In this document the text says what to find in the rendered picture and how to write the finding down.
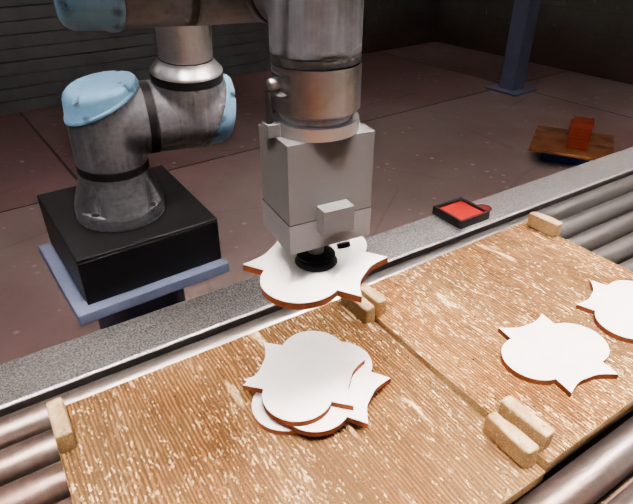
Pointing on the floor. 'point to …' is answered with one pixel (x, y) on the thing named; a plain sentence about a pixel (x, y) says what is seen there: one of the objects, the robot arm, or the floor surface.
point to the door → (81, 54)
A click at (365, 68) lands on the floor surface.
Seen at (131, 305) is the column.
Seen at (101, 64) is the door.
